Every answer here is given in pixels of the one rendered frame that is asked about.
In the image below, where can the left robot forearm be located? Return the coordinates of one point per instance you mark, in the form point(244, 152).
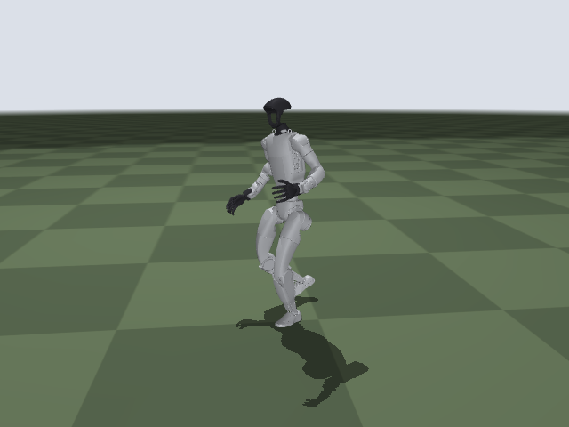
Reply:
point(312, 180)

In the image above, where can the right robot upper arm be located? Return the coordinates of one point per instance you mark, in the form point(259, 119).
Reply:
point(266, 167)

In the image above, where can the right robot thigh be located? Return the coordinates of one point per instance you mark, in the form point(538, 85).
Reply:
point(266, 233)

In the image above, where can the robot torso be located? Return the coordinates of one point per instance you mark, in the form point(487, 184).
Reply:
point(286, 164)

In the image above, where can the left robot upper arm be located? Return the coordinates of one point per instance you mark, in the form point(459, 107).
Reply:
point(301, 144)

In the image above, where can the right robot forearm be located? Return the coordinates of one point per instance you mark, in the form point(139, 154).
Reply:
point(259, 184)

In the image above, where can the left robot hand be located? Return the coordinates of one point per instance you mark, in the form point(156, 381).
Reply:
point(290, 190)

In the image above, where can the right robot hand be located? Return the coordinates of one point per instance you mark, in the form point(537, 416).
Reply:
point(236, 201)

